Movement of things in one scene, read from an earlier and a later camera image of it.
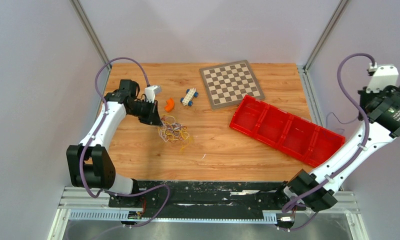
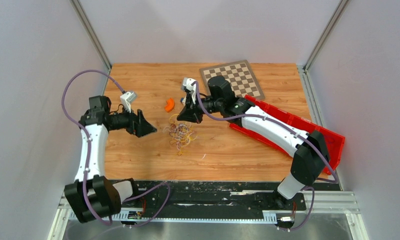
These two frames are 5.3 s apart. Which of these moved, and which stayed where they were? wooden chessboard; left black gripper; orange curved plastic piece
Moved: left black gripper
Stayed: orange curved plastic piece; wooden chessboard
